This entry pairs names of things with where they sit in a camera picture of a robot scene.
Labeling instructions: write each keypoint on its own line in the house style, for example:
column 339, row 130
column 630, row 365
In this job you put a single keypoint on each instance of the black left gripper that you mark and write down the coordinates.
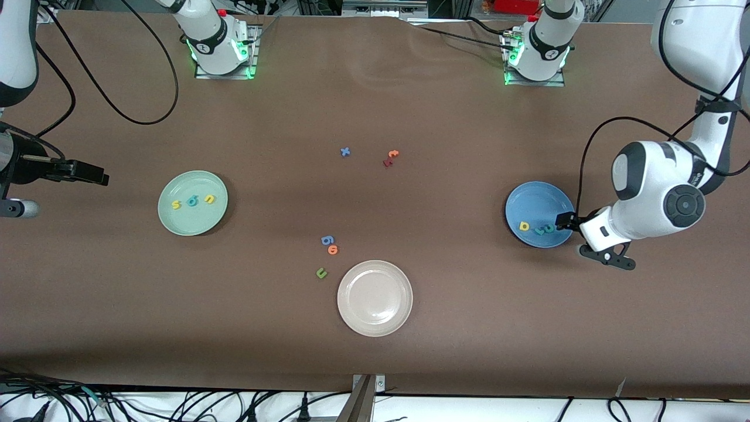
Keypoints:
column 567, row 221

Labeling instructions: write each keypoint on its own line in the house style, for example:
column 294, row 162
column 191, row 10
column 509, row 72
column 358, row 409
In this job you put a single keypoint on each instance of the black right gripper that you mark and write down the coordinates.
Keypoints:
column 29, row 169

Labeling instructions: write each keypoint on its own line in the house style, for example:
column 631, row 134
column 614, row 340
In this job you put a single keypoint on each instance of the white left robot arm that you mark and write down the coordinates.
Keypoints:
column 650, row 193

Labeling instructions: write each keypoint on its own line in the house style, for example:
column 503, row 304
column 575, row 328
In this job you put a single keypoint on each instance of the blue plate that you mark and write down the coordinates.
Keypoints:
column 539, row 202

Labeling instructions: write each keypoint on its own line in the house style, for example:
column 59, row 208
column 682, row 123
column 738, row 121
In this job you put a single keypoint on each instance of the light green plate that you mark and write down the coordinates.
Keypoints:
column 194, row 220

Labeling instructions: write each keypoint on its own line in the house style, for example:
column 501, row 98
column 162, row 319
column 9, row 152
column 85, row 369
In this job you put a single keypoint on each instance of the brown table cover sheet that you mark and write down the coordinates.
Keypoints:
column 469, row 328

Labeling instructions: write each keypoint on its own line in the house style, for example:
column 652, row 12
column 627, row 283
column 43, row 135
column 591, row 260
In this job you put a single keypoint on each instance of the white tape scrap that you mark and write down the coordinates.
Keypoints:
column 621, row 387

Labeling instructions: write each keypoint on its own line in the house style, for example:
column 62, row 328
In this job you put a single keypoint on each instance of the beige plate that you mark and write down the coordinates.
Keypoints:
column 375, row 299

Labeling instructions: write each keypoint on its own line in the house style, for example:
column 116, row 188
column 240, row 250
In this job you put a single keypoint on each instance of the red box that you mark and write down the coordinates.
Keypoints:
column 515, row 6

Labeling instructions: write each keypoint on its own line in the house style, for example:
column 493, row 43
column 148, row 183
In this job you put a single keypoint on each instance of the aluminium profile beam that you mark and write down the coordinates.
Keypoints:
column 363, row 404

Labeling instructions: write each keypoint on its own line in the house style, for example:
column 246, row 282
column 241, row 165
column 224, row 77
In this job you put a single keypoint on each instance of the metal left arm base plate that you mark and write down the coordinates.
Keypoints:
column 536, row 83

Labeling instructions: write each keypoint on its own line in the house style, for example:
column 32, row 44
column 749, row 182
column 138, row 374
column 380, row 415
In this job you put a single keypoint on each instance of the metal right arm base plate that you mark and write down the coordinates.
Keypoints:
column 252, row 35

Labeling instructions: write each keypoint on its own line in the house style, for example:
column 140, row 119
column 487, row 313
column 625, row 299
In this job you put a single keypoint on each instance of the silver perforated metal rail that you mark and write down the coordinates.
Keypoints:
column 381, row 7

